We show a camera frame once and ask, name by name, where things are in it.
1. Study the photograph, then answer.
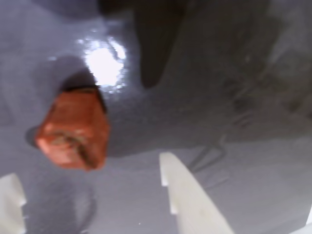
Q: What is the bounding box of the red cube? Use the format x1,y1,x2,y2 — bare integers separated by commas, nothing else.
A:
34,88,111,172

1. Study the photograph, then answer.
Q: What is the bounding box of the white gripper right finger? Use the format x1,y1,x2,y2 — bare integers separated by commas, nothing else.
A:
159,152,236,234

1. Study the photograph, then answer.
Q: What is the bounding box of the black glossy mat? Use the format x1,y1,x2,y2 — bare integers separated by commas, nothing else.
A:
0,0,312,234

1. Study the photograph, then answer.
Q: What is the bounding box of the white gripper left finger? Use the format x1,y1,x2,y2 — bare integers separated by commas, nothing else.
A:
0,173,27,234

